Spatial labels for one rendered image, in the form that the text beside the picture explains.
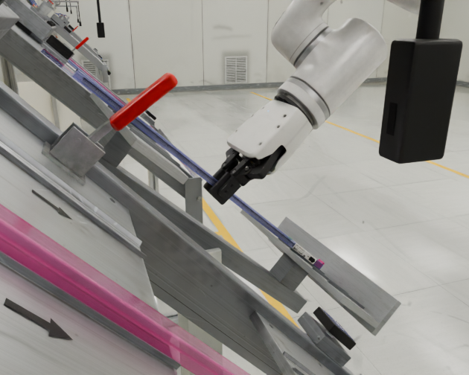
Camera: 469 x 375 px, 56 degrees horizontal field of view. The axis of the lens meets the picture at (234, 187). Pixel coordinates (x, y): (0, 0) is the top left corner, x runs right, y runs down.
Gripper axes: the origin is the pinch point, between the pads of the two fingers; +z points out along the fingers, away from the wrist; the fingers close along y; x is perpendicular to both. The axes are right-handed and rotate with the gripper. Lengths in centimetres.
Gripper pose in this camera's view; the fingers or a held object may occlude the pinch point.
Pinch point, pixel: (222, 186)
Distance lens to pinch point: 65.4
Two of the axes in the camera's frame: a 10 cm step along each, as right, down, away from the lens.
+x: 5.9, 6.2, 5.1
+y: 4.0, 3.2, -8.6
